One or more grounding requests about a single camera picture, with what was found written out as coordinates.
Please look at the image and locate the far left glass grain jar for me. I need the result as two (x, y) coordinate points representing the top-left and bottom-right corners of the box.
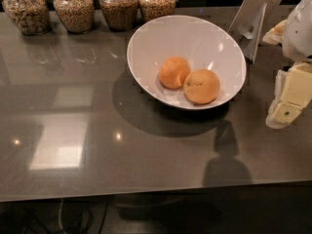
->
(2, 0), (51, 35)

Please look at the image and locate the glass grain jar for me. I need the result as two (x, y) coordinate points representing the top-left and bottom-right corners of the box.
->
(99, 0), (138, 31)
(53, 0), (95, 34)
(138, 0), (177, 22)
(2, 0), (51, 35)

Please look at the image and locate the orange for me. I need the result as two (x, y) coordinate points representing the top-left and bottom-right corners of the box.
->
(183, 69), (220, 104)
(158, 57), (190, 89)

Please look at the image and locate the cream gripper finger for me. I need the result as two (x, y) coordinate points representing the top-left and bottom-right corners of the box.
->
(266, 62), (312, 129)
(262, 19), (287, 45)

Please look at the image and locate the white cable under table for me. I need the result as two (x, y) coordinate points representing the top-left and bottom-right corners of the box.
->
(57, 198), (66, 234)

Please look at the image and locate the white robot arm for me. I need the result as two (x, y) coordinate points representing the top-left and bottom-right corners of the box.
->
(262, 0), (312, 129)

